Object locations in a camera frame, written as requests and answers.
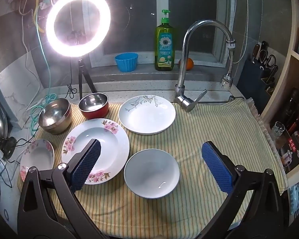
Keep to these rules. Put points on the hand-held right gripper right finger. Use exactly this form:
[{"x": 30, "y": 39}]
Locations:
[{"x": 218, "y": 166}]

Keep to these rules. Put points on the red and black box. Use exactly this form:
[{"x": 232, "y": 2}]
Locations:
[{"x": 296, "y": 149}]

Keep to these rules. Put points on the green dish soap bottle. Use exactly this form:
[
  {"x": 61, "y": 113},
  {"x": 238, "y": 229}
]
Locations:
[{"x": 164, "y": 47}]

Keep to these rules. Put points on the white leaf pattern plate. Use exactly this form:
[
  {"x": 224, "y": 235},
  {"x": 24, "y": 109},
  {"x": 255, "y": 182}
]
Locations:
[{"x": 147, "y": 117}]

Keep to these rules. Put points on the red steel bowl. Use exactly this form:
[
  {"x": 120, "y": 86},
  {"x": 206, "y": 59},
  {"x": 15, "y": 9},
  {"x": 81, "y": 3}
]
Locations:
[{"x": 92, "y": 102}]

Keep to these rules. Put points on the small pink floral plate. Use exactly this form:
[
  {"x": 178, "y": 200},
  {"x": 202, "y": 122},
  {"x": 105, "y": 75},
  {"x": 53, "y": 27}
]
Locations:
[{"x": 39, "y": 154}]

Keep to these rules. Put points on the clear drinking glass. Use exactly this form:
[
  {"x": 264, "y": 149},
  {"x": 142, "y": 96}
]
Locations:
[{"x": 278, "y": 130}]

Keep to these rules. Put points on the large pink floral plate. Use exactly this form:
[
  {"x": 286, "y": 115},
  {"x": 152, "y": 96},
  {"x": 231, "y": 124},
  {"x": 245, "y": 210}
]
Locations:
[{"x": 109, "y": 142}]

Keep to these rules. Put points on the yellow striped towel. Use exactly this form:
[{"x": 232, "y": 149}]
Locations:
[{"x": 189, "y": 134}]

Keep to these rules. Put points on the orange fruit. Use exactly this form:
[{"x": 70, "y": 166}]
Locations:
[{"x": 189, "y": 64}]

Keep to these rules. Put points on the wooden shelf unit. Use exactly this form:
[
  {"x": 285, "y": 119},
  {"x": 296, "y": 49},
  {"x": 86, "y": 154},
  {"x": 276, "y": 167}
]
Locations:
[{"x": 296, "y": 74}]

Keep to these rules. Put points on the chrome kitchen faucet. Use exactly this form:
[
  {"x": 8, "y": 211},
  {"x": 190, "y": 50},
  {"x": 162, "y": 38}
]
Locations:
[{"x": 182, "y": 79}]

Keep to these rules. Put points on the black mini tripod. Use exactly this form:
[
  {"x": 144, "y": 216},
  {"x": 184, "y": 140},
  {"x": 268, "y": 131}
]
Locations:
[{"x": 80, "y": 79}]

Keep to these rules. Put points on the dark green glass dish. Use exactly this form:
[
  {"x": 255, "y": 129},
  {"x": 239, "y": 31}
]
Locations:
[{"x": 7, "y": 147}]

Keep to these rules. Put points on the large steel bowl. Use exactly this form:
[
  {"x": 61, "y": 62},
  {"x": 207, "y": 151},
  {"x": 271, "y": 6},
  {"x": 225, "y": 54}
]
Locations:
[{"x": 53, "y": 115}]

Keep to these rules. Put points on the dark glass bottle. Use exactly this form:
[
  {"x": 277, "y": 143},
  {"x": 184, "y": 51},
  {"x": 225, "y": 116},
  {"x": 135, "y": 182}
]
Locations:
[{"x": 291, "y": 107}]

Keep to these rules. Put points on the window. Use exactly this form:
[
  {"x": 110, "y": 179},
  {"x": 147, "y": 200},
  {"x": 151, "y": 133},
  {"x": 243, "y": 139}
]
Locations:
[{"x": 139, "y": 17}]

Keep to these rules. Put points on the plain white bowl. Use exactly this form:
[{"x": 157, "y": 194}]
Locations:
[{"x": 152, "y": 171}]

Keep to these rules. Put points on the dark blue knife block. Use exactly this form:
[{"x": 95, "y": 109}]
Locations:
[{"x": 251, "y": 84}]

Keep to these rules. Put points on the blue ribbed cup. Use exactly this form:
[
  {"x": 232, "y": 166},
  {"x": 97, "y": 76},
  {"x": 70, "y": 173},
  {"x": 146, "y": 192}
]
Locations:
[{"x": 126, "y": 62}]

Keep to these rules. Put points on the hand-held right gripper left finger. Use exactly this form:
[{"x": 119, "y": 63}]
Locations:
[{"x": 86, "y": 165}]

